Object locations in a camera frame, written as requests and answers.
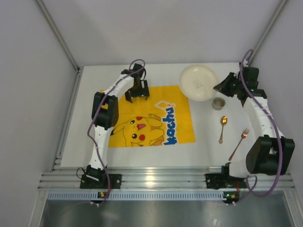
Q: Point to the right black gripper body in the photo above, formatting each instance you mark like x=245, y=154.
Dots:
x=227, y=84

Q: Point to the white round plate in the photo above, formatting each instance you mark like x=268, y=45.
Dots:
x=197, y=82

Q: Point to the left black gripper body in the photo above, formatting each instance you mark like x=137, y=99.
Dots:
x=138, y=93

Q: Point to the perforated cable tray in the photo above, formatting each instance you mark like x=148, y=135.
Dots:
x=144, y=196

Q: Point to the small metal cup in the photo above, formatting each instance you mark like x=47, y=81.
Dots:
x=218, y=103

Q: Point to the aluminium rail frame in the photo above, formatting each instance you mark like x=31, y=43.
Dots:
x=142, y=178

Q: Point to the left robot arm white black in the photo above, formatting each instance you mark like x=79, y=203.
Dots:
x=130, y=84

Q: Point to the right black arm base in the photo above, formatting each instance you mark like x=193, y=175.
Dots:
x=220, y=181

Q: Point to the copper fork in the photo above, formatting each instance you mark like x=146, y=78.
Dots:
x=243, y=136

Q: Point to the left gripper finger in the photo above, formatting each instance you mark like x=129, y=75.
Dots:
x=128, y=96
x=146, y=94

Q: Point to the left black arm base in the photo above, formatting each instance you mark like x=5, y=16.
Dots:
x=88, y=182

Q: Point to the yellow Pikachu placemat cloth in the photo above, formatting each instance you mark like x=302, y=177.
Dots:
x=162, y=119

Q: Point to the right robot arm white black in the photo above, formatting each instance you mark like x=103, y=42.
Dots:
x=272, y=151

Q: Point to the copper spoon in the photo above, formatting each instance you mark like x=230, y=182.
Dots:
x=223, y=122

